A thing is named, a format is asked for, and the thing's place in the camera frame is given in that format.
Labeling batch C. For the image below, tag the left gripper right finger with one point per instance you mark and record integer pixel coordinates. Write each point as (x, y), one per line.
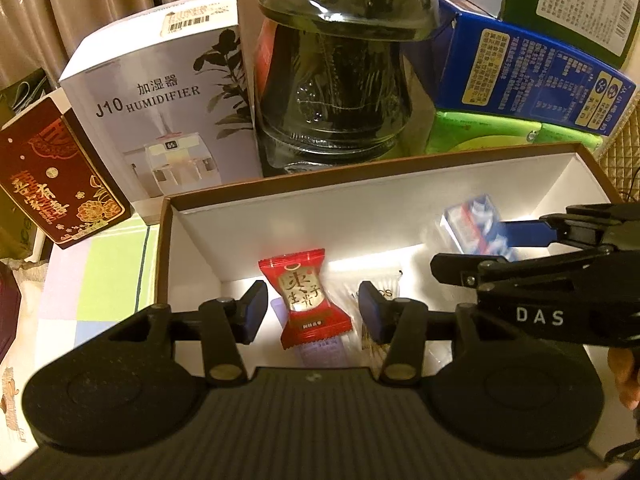
(401, 323)

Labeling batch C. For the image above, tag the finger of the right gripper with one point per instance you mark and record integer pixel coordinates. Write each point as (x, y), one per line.
(529, 233)
(458, 269)

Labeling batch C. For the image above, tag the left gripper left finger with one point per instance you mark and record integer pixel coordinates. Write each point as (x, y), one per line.
(224, 324)

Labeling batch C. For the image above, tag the cotton swab pack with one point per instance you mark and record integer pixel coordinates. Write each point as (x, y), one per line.
(370, 296)

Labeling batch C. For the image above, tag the blue white gum box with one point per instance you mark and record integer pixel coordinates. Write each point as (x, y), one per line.
(476, 228)

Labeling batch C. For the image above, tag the red snack packet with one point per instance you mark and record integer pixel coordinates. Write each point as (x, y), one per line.
(298, 272)

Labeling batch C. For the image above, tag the purple cream tube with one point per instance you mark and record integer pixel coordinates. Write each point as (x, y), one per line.
(320, 344)

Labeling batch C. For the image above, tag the person right hand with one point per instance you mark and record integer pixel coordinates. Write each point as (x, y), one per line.
(623, 366)

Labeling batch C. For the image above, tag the large white storage box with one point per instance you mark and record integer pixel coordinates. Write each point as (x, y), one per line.
(367, 218)

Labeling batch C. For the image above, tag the quilted beige chair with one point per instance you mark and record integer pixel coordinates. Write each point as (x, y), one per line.
(620, 159)

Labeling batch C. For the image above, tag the green tissue pack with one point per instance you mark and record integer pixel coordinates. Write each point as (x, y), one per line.
(456, 132)

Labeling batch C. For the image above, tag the blue carton box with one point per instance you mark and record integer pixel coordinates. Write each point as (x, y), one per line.
(483, 65)

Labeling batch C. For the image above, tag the dark purple tray box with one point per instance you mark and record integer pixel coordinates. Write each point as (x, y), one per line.
(10, 301)

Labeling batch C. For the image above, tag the stacked black bowls wrapped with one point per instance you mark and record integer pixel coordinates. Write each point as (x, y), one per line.
(330, 83)

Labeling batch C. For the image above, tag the white humidifier box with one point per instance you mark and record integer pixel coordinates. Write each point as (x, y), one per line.
(163, 97)

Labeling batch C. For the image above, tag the green white product box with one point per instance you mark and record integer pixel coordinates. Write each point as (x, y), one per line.
(560, 0)

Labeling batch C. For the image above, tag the red gold gift box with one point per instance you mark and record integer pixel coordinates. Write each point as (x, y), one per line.
(65, 187)

